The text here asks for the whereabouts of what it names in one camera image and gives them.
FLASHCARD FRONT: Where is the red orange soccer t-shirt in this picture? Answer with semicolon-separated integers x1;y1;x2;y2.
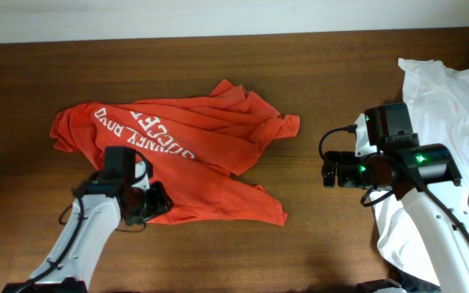
50;80;300;225

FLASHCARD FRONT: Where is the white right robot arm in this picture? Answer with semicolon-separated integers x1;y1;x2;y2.
320;142;469;292

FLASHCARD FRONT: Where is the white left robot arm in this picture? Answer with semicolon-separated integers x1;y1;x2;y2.
2;146;173;293

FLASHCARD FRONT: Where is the white printed t-shirt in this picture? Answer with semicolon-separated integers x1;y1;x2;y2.
374;59;469;285

